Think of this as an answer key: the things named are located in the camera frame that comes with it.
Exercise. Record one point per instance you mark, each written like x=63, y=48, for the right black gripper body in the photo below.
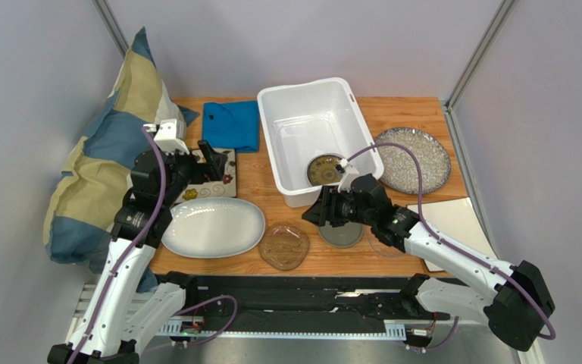
x=330, y=207

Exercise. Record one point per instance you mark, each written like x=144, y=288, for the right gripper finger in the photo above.
x=325, y=197
x=317, y=215

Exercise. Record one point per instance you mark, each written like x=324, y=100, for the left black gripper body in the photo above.
x=195, y=173

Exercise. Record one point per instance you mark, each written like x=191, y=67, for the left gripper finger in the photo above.
x=204, y=168
x=218, y=160

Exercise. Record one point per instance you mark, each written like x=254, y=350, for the grey speckled saucer plate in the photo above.
x=341, y=237

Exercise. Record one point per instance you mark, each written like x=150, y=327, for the yellow patterned round plate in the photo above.
x=324, y=171

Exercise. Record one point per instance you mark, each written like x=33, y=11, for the clear round glass plate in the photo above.
x=321, y=161

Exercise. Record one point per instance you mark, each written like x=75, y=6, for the clear amber square glass plate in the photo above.
x=284, y=246

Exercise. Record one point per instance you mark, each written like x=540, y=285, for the white plastic bin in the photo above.
x=303, y=121

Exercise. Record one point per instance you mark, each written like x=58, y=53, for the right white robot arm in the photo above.
x=513, y=301

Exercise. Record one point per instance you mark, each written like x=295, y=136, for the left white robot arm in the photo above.
x=104, y=334

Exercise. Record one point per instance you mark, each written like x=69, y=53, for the floral square plate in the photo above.
x=226, y=187

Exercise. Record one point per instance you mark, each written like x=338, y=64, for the folded blue cloth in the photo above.
x=232, y=125

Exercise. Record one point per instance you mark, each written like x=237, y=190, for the large white oval plate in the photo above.
x=213, y=228

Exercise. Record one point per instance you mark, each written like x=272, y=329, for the clear glass plate right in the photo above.
x=380, y=248

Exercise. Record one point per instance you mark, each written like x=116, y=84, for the speckled round ceramic plate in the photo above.
x=399, y=168

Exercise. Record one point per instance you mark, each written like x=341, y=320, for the white rectangular plate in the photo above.
x=457, y=219

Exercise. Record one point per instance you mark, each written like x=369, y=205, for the blue and cream pillow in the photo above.
x=94, y=178

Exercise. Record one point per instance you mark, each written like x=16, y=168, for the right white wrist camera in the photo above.
x=349, y=173

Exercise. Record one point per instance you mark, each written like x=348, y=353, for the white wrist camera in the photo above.
x=349, y=173
x=169, y=136

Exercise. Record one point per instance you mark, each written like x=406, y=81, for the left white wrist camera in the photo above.
x=169, y=136

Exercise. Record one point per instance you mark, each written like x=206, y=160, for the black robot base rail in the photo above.
x=313, y=305

